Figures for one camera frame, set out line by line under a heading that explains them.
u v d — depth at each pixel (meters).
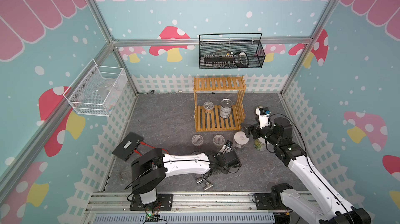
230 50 0.94
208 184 0.78
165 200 0.75
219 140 0.89
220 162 0.61
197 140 0.89
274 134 0.61
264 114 0.66
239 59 0.90
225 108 0.95
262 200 0.74
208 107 1.02
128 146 0.91
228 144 0.73
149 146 0.94
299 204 0.55
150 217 0.73
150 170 0.42
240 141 0.85
